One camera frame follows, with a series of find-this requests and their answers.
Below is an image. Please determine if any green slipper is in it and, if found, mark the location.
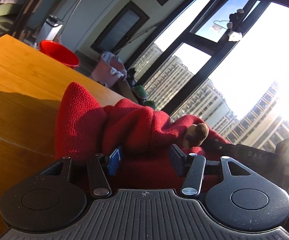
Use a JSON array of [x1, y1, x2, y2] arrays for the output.
[[132, 85, 147, 100], [144, 100, 156, 110]]

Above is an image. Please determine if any red plastic bucket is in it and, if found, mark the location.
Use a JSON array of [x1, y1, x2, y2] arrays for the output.
[[39, 40, 80, 69]]

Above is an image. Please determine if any broom pole by window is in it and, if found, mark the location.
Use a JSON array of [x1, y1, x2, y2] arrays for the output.
[[125, 22, 161, 46]]

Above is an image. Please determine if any pink laundry basket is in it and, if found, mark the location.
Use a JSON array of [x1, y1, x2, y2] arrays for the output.
[[91, 51, 127, 88]]

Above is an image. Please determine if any mop with long handle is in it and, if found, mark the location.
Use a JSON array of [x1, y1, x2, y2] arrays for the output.
[[55, 0, 82, 43]]

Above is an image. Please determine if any green slipper near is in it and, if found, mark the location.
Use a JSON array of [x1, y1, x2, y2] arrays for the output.
[[144, 100, 156, 110]]

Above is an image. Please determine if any white mop bucket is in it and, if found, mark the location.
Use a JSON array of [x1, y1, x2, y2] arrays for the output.
[[35, 15, 64, 45]]

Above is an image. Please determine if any green slipper far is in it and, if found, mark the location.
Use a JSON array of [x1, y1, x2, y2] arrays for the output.
[[132, 85, 147, 100]]

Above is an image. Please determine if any clothes hanger with socks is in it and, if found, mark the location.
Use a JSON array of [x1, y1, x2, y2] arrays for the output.
[[212, 9, 244, 42]]

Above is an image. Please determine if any red fleece garment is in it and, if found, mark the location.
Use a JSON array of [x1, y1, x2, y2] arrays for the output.
[[54, 81, 289, 240]]

